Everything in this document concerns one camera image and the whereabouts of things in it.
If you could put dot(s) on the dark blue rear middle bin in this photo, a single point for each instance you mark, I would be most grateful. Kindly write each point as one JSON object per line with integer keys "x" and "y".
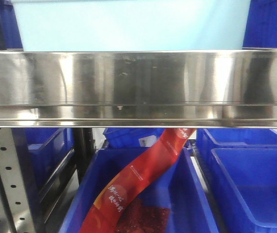
{"x": 132, "y": 137}

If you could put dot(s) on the red snack package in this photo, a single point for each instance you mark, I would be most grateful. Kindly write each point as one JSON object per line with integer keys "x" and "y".
{"x": 134, "y": 178}

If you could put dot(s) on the dark blue rear right bin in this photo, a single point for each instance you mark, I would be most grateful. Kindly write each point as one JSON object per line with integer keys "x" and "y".
{"x": 232, "y": 138}

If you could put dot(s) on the dark blue bin far left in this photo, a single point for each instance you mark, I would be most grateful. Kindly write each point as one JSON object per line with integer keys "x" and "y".
{"x": 47, "y": 147}

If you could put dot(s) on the dark blue bin with package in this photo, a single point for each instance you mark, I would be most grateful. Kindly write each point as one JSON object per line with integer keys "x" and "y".
{"x": 178, "y": 189}

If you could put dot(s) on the dark blue bin lower right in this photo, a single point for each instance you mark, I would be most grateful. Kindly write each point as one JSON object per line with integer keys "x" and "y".
{"x": 244, "y": 183}

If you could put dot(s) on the light blue bin right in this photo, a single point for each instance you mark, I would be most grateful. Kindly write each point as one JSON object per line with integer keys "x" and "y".
{"x": 131, "y": 25}

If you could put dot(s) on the dark blue bin behind left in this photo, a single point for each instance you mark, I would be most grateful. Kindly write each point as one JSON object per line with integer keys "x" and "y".
{"x": 9, "y": 25}

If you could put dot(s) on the dark blue bin behind right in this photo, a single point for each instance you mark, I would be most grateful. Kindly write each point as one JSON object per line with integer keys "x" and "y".
{"x": 261, "y": 27}

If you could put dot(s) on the steel shelf front rail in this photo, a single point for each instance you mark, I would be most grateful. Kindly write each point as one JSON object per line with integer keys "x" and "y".
{"x": 195, "y": 89}

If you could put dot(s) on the perforated steel upright post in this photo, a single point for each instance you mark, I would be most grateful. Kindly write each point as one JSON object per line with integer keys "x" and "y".
{"x": 15, "y": 211}

